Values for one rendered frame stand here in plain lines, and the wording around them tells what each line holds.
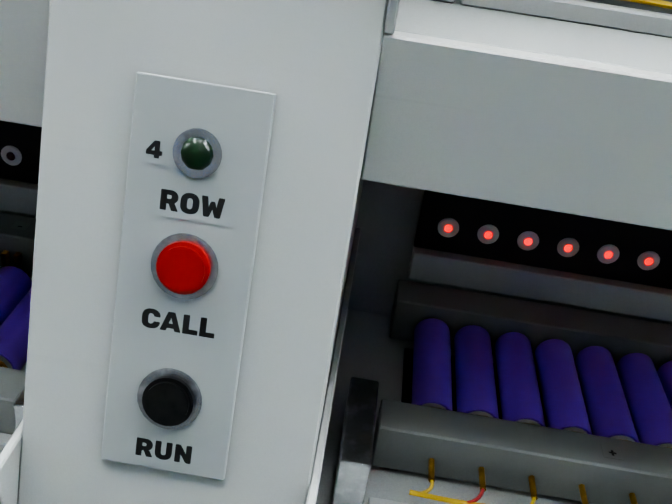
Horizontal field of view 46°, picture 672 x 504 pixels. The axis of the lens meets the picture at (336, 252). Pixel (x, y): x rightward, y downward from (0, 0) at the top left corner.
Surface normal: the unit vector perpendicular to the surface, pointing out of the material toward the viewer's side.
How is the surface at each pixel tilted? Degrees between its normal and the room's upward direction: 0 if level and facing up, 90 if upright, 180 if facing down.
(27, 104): 107
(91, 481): 90
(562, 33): 17
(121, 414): 90
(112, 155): 90
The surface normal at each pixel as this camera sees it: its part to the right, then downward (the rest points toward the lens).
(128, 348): -0.07, 0.23
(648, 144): -0.11, 0.50
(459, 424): 0.13, -0.85
